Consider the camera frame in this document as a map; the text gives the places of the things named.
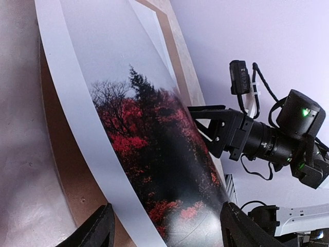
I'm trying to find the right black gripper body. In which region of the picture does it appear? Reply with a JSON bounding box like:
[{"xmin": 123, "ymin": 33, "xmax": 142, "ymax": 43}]
[{"xmin": 224, "ymin": 109, "xmax": 254, "ymax": 161}]

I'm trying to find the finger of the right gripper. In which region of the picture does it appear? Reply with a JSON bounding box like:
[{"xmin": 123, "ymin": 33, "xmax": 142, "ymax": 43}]
[
  {"xmin": 188, "ymin": 105, "xmax": 233, "ymax": 120},
  {"xmin": 194, "ymin": 119, "xmax": 229, "ymax": 158}
]

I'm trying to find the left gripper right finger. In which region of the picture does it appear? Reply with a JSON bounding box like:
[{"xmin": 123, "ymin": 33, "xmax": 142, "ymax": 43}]
[{"xmin": 220, "ymin": 202, "xmax": 288, "ymax": 246}]

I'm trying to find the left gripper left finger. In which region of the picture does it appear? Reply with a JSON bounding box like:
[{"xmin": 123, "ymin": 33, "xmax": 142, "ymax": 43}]
[{"xmin": 56, "ymin": 203, "xmax": 115, "ymax": 247}]

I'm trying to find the brown cardboard backing board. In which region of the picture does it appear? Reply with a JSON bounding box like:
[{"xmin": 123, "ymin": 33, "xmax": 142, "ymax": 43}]
[{"xmin": 38, "ymin": 0, "xmax": 227, "ymax": 247}]

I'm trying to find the photo print white border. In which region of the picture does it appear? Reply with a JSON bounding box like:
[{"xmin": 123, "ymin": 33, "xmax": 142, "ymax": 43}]
[{"xmin": 34, "ymin": 0, "xmax": 232, "ymax": 247}]

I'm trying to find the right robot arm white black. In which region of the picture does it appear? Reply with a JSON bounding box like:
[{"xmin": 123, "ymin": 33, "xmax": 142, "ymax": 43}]
[{"xmin": 189, "ymin": 90, "xmax": 328, "ymax": 189}]

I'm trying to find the front aluminium rail base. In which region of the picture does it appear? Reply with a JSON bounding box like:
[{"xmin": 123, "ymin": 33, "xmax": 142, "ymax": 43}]
[{"xmin": 224, "ymin": 174, "xmax": 238, "ymax": 205}]

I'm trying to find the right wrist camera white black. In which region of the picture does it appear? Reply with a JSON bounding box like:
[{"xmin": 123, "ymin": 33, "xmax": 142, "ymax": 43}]
[{"xmin": 229, "ymin": 60, "xmax": 261, "ymax": 119}]

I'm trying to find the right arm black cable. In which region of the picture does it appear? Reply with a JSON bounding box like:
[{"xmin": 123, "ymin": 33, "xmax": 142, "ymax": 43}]
[{"xmin": 251, "ymin": 61, "xmax": 281, "ymax": 103}]

